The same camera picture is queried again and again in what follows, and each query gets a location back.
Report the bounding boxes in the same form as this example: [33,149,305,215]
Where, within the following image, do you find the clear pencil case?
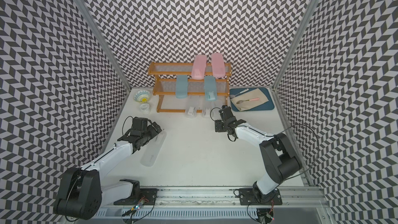
[184,95,200,118]
[202,100,212,118]
[141,131,167,168]
[212,96,226,109]

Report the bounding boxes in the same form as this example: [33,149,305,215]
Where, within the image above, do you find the teal pencil case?
[175,75,188,99]
[204,76,217,101]

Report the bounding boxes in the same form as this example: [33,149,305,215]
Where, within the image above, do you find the pink pencil case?
[191,55,207,80]
[211,53,226,78]

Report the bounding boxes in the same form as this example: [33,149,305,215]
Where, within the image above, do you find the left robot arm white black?
[53,117,163,222]

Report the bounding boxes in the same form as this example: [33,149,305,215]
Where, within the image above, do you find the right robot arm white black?
[215,105,302,204]

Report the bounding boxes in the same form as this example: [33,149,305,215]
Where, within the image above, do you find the wooden three-tier shelf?
[148,62,232,113]

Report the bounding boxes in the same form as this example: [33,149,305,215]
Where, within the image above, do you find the small clear glass cup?
[140,103,151,115]

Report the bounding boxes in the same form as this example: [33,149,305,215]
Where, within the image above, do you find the beige cloth napkin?
[231,88,270,112]

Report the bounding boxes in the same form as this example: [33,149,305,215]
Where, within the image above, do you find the teal tray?
[230,88,275,112]

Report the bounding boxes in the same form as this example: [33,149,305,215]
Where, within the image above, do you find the patterned ceramic bowl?
[134,89,151,103]

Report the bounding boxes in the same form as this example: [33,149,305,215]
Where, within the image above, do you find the pink handled spoon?
[236,97,260,104]

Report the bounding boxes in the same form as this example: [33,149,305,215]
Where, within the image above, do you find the white handled fork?
[230,89,249,99]

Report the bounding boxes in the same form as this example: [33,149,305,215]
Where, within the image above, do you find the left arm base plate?
[114,188,158,206]

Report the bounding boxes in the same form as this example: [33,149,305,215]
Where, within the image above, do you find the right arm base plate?
[238,188,283,206]

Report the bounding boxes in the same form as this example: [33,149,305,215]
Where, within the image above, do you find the aluminium front rail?
[66,186,330,209]

